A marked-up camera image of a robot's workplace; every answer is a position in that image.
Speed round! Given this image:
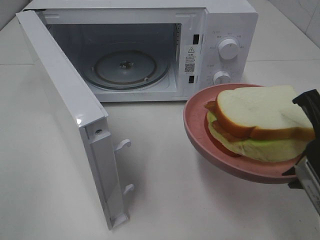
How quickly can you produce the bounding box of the white microwave oven body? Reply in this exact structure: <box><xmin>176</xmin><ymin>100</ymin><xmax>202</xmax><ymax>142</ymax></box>
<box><xmin>21</xmin><ymin>0</ymin><xmax>258</xmax><ymax>102</ymax></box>

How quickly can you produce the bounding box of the toast sandwich with lettuce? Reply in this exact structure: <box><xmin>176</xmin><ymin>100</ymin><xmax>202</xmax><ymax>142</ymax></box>
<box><xmin>204</xmin><ymin>85</ymin><xmax>316</xmax><ymax>163</ymax></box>

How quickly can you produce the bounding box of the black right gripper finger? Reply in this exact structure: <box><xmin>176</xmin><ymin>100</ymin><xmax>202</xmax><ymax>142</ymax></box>
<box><xmin>281</xmin><ymin>167</ymin><xmax>307</xmax><ymax>191</ymax></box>
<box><xmin>292</xmin><ymin>89</ymin><xmax>320</xmax><ymax>130</ymax></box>

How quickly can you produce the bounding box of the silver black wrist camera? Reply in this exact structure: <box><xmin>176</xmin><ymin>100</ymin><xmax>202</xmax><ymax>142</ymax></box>
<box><xmin>294</xmin><ymin>156</ymin><xmax>320</xmax><ymax>214</ymax></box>

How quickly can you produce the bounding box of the white timer knob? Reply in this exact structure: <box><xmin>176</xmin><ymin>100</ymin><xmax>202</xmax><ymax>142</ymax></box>
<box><xmin>212</xmin><ymin>71</ymin><xmax>232</xmax><ymax>85</ymax></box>

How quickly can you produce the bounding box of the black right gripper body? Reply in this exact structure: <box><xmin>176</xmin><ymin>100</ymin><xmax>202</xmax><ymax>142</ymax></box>
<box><xmin>301</xmin><ymin>117</ymin><xmax>320</xmax><ymax>176</ymax></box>

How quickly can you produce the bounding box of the upper white power knob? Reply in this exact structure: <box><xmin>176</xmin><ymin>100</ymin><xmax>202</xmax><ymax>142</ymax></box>
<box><xmin>218</xmin><ymin>37</ymin><xmax>240</xmax><ymax>60</ymax></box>

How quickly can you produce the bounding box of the glass microwave turntable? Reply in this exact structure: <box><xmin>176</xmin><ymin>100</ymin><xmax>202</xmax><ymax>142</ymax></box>
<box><xmin>83</xmin><ymin>50</ymin><xmax>170</xmax><ymax>90</ymax></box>

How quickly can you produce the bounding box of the white warning sticker QR code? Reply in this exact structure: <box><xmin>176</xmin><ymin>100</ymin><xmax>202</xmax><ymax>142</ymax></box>
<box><xmin>183</xmin><ymin>44</ymin><xmax>200</xmax><ymax>74</ymax></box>

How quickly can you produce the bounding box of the pink round plate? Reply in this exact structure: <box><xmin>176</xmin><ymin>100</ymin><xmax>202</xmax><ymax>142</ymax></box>
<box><xmin>183</xmin><ymin>83</ymin><xmax>299</xmax><ymax>184</ymax></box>

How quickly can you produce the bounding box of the white microwave door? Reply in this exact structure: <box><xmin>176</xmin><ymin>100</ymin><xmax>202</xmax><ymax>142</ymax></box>
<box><xmin>16</xmin><ymin>10</ymin><xmax>134</xmax><ymax>230</ymax></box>

